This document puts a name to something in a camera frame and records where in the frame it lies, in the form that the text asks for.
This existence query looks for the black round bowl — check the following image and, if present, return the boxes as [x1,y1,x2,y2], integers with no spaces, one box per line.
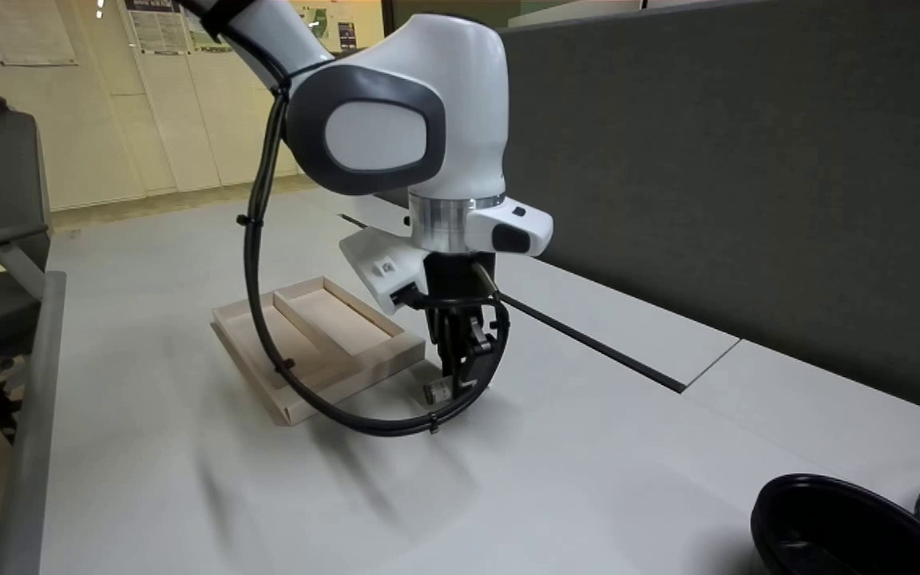
[750,472,920,575]

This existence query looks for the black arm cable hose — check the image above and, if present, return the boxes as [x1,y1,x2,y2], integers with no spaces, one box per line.
[235,90,513,440]

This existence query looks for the wooden tray frame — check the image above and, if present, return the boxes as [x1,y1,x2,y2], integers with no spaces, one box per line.
[211,277,426,423]

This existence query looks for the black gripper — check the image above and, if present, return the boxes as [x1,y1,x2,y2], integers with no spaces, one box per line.
[426,251,494,389]

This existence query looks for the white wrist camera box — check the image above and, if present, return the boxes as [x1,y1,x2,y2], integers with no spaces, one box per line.
[339,226,426,312]

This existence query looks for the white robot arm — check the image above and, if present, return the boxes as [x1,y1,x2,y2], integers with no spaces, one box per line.
[175,0,552,374]

